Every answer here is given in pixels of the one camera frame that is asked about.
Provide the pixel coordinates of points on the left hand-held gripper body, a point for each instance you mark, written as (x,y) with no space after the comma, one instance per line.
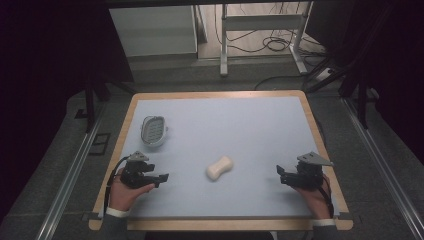
(132,175)

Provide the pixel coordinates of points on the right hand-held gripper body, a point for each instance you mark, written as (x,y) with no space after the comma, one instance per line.
(308,175)

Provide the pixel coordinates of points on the white oval soap dish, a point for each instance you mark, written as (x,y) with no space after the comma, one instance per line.
(153,130)

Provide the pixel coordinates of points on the white soap bar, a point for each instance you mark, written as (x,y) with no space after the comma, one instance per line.
(219,168)

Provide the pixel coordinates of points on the person's left hand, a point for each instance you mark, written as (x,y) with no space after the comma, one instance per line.
(125,196)

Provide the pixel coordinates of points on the person's right hand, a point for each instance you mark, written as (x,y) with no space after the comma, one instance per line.
(313,200)

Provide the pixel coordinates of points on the light blue table mat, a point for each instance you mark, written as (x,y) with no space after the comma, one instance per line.
(233,133)

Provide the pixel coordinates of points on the wooden table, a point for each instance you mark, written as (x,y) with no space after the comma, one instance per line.
(216,225)

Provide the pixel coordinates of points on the black tripod stand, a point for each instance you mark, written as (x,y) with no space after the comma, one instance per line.
(361,90)
(91,96)

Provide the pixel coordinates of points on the grey cabinet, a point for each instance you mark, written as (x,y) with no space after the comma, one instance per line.
(153,30)

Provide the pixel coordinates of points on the white metal stand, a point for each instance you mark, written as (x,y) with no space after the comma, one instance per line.
(260,22)

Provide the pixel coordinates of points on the aluminium floor rail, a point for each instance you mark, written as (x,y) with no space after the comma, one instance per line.
(383,166)
(66,180)

